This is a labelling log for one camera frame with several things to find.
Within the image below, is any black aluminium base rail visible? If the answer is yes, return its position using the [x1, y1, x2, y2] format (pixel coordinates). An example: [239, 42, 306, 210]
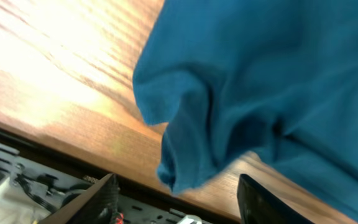
[0, 128, 232, 223]

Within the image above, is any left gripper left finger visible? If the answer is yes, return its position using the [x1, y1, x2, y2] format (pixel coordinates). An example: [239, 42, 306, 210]
[39, 174, 119, 224]

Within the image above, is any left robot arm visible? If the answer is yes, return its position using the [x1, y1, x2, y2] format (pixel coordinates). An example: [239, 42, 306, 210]
[0, 175, 309, 223]

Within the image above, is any blue t-shirt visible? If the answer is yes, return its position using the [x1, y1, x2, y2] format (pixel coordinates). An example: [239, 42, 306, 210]
[133, 0, 358, 222]

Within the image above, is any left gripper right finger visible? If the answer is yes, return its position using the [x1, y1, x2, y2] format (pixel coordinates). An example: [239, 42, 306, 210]
[237, 174, 313, 224]

